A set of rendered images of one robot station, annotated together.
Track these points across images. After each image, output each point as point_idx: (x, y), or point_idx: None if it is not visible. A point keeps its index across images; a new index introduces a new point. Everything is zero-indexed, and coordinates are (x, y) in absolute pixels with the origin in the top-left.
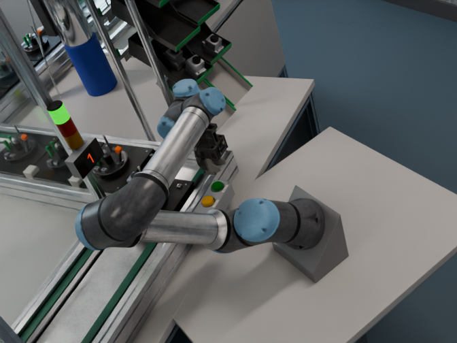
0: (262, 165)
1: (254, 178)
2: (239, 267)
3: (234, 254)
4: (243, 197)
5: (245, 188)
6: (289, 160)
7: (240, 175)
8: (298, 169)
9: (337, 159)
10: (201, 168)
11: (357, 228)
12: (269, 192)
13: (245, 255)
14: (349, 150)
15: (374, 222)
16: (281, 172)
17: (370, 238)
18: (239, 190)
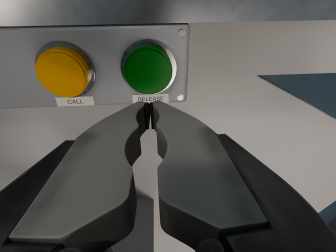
0: (307, 72)
1: (261, 74)
2: (22, 150)
3: (39, 130)
4: (193, 75)
5: (226, 66)
6: (312, 124)
7: (277, 26)
8: (281, 148)
9: (298, 190)
10: (45, 157)
11: (165, 239)
12: (217, 124)
13: (52, 149)
14: (318, 196)
15: (179, 247)
16: (277, 123)
17: (155, 250)
18: (218, 53)
